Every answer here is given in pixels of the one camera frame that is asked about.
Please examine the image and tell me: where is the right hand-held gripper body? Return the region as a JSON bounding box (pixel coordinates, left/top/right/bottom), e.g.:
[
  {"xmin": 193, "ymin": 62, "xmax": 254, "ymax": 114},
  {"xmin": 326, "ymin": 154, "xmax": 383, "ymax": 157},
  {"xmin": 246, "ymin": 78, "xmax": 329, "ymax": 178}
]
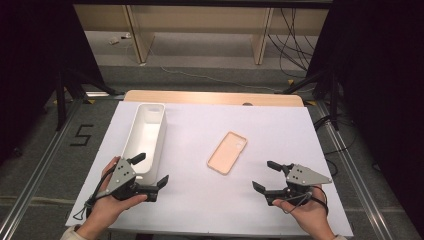
[{"xmin": 264, "ymin": 162, "xmax": 334, "ymax": 206}]

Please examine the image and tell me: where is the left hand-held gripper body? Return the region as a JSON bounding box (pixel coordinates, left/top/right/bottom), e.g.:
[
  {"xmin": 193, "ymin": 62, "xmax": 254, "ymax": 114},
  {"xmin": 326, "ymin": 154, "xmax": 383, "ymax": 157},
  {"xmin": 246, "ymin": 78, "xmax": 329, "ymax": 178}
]
[{"xmin": 105, "ymin": 157, "xmax": 160, "ymax": 203}]

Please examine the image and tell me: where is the white plastic storage box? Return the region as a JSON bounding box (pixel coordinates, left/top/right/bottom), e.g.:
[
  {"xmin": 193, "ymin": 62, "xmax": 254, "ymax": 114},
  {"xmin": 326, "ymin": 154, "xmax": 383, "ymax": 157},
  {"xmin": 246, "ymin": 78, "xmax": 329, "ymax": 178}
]
[{"xmin": 120, "ymin": 102, "xmax": 168, "ymax": 186}]

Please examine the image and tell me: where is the beige phone case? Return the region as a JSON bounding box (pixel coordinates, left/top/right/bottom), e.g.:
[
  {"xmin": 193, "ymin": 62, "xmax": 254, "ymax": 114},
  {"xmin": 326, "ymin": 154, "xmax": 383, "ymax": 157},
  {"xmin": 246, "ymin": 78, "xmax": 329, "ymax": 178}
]
[{"xmin": 206, "ymin": 130, "xmax": 249, "ymax": 176}]

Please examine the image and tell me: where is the person's left hand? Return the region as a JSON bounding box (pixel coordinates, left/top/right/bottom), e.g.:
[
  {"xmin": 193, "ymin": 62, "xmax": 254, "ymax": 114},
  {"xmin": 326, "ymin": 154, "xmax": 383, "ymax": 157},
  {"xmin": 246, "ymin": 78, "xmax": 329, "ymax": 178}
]
[{"xmin": 83, "ymin": 156, "xmax": 148, "ymax": 234}]

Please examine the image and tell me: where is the person's right hand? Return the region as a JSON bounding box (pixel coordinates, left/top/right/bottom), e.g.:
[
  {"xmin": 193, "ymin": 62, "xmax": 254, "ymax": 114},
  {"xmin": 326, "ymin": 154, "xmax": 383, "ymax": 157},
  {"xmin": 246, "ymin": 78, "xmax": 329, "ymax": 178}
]
[{"xmin": 272, "ymin": 185, "xmax": 336, "ymax": 240}]

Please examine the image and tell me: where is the black metal stand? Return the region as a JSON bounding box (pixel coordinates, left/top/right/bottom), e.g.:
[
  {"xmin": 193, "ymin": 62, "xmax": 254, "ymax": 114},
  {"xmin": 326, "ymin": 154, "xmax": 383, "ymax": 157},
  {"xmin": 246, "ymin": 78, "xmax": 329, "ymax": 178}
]
[
  {"xmin": 54, "ymin": 68, "xmax": 126, "ymax": 132},
  {"xmin": 283, "ymin": 69, "xmax": 341, "ymax": 131}
]

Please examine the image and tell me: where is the light wooden table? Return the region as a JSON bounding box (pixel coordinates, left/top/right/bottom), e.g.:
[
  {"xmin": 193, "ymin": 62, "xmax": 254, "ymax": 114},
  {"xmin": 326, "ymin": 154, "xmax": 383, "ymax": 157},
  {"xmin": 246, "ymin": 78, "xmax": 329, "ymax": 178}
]
[{"xmin": 123, "ymin": 89, "xmax": 305, "ymax": 108}]

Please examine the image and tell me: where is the black curtain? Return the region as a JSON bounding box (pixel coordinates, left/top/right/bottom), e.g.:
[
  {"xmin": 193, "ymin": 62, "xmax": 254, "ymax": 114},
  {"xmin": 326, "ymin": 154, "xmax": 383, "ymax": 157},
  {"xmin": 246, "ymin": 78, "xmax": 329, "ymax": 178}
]
[
  {"xmin": 0, "ymin": 0, "xmax": 106, "ymax": 161},
  {"xmin": 306, "ymin": 0, "xmax": 424, "ymax": 231}
]

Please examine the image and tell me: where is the light wooden bench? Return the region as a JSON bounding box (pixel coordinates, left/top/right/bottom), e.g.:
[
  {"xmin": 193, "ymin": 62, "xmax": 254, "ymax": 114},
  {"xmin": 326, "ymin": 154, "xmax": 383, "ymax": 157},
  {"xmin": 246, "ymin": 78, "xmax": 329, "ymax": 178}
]
[{"xmin": 73, "ymin": 3, "xmax": 329, "ymax": 66}]

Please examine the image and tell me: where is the metal floor rail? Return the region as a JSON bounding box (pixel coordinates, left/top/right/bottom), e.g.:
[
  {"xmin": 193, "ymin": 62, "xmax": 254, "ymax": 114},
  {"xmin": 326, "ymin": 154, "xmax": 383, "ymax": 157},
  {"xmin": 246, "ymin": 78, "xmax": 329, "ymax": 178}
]
[
  {"xmin": 0, "ymin": 98, "xmax": 84, "ymax": 240},
  {"xmin": 316, "ymin": 101, "xmax": 394, "ymax": 240}
]

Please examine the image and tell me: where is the black floor cable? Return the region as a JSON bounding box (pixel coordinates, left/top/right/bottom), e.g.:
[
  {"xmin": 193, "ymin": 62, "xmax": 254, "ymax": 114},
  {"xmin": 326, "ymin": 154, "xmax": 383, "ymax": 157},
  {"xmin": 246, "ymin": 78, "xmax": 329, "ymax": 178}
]
[{"xmin": 313, "ymin": 113, "xmax": 358, "ymax": 178}]

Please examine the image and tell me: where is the white floor cable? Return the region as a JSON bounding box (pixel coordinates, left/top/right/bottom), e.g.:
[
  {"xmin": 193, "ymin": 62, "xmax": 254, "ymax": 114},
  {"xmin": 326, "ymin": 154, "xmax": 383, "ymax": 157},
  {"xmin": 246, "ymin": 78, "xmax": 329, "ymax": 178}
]
[{"xmin": 148, "ymin": 49, "xmax": 316, "ymax": 94}]

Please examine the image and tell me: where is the bundle of black cables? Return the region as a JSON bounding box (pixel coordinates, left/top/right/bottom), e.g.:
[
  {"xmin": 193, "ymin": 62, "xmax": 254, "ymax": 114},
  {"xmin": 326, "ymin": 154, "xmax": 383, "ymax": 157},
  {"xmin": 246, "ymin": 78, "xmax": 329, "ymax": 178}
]
[{"xmin": 268, "ymin": 8, "xmax": 316, "ymax": 79}]

